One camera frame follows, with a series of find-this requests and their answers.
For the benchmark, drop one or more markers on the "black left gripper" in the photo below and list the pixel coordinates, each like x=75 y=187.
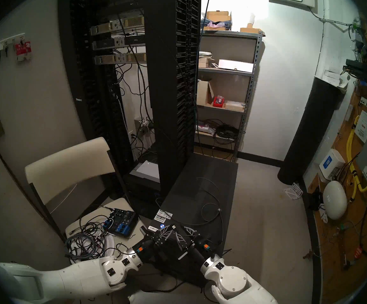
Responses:
x=148 y=246

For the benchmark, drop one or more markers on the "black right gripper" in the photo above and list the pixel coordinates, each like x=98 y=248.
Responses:
x=196 y=248

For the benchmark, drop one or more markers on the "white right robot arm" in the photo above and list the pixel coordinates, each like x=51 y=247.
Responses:
x=234 y=281

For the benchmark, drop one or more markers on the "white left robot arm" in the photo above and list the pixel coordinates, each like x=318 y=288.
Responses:
x=75 y=278

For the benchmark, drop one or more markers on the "black workstation tower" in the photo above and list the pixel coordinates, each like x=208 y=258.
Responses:
x=199 y=180

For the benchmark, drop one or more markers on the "black blue audio mixer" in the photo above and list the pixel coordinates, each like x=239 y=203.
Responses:
x=121 y=222

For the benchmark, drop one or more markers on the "white flat device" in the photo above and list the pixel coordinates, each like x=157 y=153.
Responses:
x=147 y=170

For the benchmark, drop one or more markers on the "grey outlet box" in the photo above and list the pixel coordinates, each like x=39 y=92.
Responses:
x=142 y=124

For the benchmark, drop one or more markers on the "cream folding chair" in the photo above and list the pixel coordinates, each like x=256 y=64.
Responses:
x=66 y=167

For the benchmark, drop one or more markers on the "red parts bin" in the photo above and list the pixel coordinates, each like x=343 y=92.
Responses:
x=218 y=102

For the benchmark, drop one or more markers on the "flat tan box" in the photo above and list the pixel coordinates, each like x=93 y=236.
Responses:
x=234 y=106

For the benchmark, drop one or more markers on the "white power strip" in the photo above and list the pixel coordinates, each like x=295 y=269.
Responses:
x=323 y=213

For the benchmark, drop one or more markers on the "open cardboard box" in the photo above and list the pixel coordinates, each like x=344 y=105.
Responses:
x=202 y=92

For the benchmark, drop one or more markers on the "black server rack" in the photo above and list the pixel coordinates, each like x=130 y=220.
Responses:
x=170 y=85

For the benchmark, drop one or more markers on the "white oval router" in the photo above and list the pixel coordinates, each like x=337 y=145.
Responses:
x=335 y=200

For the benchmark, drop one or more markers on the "plywood backboard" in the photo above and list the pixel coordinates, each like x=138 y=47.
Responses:
x=338 y=275

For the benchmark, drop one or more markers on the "white modem blue label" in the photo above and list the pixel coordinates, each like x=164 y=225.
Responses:
x=331 y=164

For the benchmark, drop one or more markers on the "tall black cylinder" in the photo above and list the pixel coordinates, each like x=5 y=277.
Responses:
x=310 y=132

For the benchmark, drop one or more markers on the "grey metal shelf unit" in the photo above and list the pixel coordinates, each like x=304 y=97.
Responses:
x=224 y=71

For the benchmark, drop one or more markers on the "flat white box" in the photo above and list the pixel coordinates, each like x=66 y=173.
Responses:
x=235 y=66

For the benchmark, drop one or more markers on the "gold faced rack server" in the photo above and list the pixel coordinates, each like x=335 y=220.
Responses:
x=110 y=59
x=104 y=28

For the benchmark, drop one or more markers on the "black Dell rack server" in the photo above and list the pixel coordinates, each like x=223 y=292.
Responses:
x=107 y=43

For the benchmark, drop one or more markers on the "white paper label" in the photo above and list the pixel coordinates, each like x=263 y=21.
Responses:
x=364 y=127

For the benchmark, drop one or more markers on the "small cardboard box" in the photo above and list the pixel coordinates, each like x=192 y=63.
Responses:
x=250 y=30

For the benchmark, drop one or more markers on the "small white box stack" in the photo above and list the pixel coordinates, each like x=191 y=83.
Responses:
x=332 y=77

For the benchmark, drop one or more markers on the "large cardboard box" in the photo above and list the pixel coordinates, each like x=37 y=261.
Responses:
x=216 y=15

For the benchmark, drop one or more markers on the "red key tag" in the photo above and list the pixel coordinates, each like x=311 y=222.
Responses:
x=23 y=50

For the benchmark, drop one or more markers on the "white key hook rack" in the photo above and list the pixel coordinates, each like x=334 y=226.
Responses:
x=9 y=40

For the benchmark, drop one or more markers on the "white folded bracket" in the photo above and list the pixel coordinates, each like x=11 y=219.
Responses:
x=292 y=191

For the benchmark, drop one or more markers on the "black network switch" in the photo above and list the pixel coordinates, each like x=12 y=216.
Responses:
x=357 y=67

